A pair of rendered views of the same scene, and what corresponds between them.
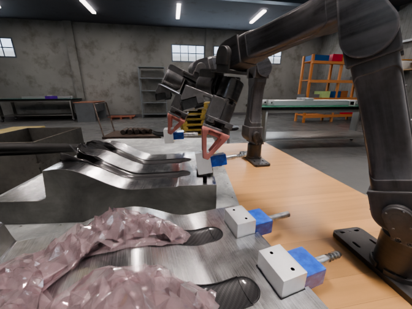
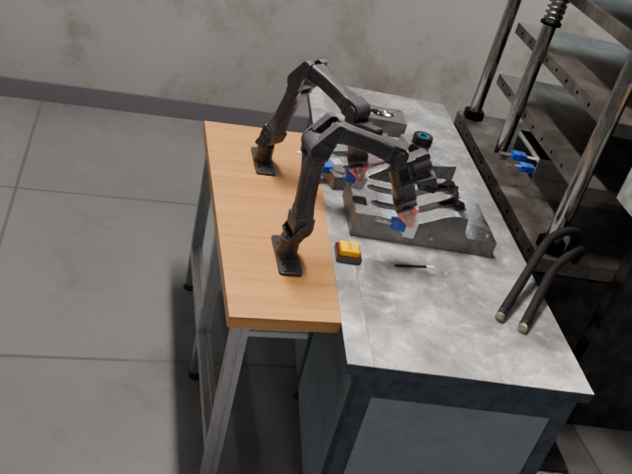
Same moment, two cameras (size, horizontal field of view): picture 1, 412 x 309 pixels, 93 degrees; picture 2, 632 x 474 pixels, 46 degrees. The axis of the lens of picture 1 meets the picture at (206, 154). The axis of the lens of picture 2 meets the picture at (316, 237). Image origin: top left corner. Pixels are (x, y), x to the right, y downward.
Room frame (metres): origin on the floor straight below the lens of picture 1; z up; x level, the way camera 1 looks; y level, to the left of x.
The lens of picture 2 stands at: (2.72, -0.43, 2.05)
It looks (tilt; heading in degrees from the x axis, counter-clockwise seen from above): 31 degrees down; 171
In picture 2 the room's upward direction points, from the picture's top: 15 degrees clockwise
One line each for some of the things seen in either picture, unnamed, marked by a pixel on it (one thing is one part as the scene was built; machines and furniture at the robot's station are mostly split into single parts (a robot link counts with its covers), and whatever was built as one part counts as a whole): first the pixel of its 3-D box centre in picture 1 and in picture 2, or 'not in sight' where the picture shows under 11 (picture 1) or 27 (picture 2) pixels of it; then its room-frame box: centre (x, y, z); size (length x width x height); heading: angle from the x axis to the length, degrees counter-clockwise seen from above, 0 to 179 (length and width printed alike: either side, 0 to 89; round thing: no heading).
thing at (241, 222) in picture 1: (260, 221); (323, 166); (0.32, -0.11, 0.86); 0.13 x 0.05 x 0.05; 110
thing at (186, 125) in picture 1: (201, 117); not in sight; (5.60, 0.13, 0.42); 1.20 x 0.82 x 0.84; 101
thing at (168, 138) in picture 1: (181, 134); (394, 223); (0.76, 0.10, 0.93); 0.13 x 0.05 x 0.05; 93
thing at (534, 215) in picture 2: not in sight; (577, 193); (-0.12, 1.08, 0.76); 1.30 x 0.84 x 0.06; 3
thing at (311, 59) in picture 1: (331, 89); not in sight; (7.95, -4.88, 1.23); 2.71 x 0.72 x 2.45; 100
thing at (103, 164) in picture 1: (127, 158); (419, 195); (0.51, 0.22, 0.92); 0.35 x 0.16 x 0.09; 93
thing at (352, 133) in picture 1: (314, 122); not in sight; (4.10, -2.29, 0.50); 2.75 x 1.07 x 0.99; 95
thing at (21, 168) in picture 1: (37, 159); not in sight; (2.23, 2.05, 0.32); 0.92 x 0.76 x 0.64; 7
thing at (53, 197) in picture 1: (125, 173); (419, 209); (0.52, 0.23, 0.87); 0.50 x 0.26 x 0.14; 93
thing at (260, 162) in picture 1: (254, 151); (288, 245); (0.85, -0.22, 0.84); 0.20 x 0.07 x 0.08; 10
